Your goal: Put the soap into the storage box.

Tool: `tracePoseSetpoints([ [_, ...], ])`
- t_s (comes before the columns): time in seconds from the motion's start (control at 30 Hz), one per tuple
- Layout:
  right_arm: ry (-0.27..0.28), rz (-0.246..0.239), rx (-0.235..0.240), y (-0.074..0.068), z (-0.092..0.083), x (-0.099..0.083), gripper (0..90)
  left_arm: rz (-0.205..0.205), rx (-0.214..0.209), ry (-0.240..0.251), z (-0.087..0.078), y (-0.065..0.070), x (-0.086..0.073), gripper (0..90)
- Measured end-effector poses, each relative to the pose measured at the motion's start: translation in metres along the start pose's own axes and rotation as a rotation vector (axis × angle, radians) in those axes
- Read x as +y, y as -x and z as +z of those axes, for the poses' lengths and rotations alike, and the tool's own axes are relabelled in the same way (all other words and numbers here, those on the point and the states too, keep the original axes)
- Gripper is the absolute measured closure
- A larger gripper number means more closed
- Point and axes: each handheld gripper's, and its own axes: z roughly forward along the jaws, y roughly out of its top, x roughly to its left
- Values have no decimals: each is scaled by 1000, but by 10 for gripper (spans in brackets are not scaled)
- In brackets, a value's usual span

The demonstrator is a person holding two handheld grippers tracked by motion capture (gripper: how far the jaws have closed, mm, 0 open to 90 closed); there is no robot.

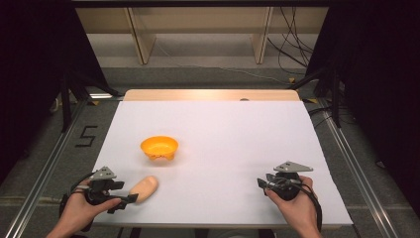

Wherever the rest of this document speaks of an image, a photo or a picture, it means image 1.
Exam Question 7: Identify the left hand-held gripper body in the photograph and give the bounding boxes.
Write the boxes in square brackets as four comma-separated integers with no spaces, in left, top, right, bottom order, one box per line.
[83,166,126,206]

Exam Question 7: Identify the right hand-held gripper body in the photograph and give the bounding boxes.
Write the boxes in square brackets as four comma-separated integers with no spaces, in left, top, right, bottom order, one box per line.
[265,161,314,202]

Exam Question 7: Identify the beige bread roll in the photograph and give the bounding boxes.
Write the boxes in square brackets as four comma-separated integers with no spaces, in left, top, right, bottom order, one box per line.
[128,176,159,204]

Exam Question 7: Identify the person's right hand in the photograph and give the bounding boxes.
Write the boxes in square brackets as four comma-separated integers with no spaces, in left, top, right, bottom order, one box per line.
[264,176,320,233]

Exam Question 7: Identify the person's left hand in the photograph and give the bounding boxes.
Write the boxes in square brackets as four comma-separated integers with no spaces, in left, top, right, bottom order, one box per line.
[58,178,123,234]

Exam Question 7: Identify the white table cover sheet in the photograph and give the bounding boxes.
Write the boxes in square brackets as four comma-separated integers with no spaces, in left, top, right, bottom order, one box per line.
[92,100,354,226]

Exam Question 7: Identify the orange plastic bowl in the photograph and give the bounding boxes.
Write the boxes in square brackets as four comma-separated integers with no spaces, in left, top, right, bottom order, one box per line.
[140,135,180,163]

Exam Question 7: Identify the light wooden table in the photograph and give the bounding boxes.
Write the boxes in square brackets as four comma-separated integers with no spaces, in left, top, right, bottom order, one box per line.
[122,88,301,102]

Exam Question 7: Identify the black stand legs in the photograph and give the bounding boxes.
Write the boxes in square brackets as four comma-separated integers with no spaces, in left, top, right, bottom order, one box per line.
[58,70,125,134]
[286,65,346,129]

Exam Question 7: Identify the black curtain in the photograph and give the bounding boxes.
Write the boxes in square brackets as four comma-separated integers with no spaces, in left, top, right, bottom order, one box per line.
[0,0,110,186]
[305,0,420,212]

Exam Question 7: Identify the beige wooden furniture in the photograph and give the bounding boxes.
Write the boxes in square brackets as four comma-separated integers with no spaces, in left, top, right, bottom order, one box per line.
[74,7,330,65]

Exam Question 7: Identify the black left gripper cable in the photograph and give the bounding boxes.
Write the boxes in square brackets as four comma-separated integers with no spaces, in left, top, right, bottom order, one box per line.
[58,171,97,233]

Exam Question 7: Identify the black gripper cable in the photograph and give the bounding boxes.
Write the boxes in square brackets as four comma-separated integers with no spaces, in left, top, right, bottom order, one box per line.
[272,178,324,233]
[58,171,97,233]

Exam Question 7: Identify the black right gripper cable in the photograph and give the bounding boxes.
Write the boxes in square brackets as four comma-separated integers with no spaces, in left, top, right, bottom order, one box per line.
[272,178,324,233]

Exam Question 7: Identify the aluminium floor rail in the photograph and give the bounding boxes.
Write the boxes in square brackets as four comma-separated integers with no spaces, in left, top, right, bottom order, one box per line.
[316,98,402,238]
[3,98,90,238]

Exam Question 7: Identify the bundle of black cables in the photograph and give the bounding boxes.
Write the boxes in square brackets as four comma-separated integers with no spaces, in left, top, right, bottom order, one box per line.
[265,7,315,76]

